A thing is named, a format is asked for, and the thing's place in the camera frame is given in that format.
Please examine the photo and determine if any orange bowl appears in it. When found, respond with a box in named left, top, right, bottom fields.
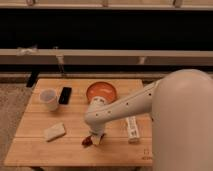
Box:
left=86, top=82, right=117, bottom=103

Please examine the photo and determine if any dark red pepper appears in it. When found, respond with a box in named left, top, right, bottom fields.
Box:
left=81, top=133, right=106, bottom=147

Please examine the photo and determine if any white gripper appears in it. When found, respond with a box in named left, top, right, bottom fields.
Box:
left=89, top=123, right=105, bottom=146

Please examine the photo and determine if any black phone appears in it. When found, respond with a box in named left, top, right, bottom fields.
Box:
left=59, top=87, right=72, bottom=104

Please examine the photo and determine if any translucent plastic cup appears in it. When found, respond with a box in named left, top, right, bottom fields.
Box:
left=39, top=89, right=58, bottom=111

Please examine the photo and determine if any grey metal rail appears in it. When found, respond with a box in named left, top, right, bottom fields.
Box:
left=0, top=48, right=213, bottom=66

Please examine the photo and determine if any white sponge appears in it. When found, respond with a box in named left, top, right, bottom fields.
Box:
left=44, top=123, right=66, bottom=142

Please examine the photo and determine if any white bottle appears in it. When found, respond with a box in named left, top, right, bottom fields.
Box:
left=126, top=116, right=140, bottom=143

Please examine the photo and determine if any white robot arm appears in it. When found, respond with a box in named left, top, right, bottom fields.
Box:
left=85, top=69, right=213, bottom=171

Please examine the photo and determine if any wooden table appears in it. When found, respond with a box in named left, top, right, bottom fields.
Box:
left=4, top=79, right=152, bottom=167

